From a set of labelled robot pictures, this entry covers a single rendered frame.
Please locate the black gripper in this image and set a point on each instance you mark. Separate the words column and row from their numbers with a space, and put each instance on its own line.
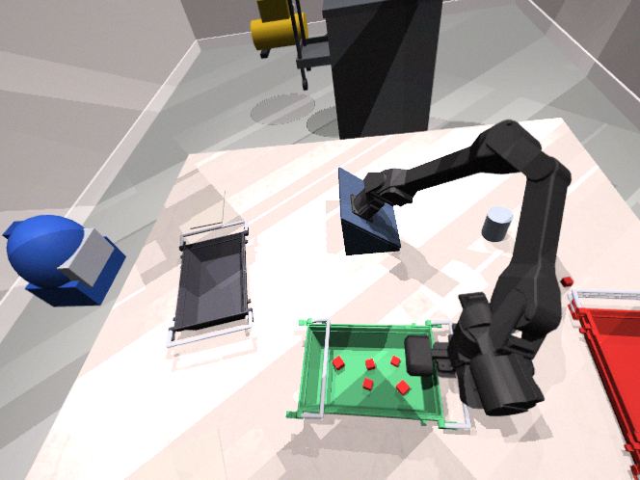
column 419, row 355

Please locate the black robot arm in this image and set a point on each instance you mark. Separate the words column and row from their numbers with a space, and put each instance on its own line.
column 526, row 296

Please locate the green plastic tray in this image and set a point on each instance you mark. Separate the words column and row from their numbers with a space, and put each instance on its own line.
column 344, row 395

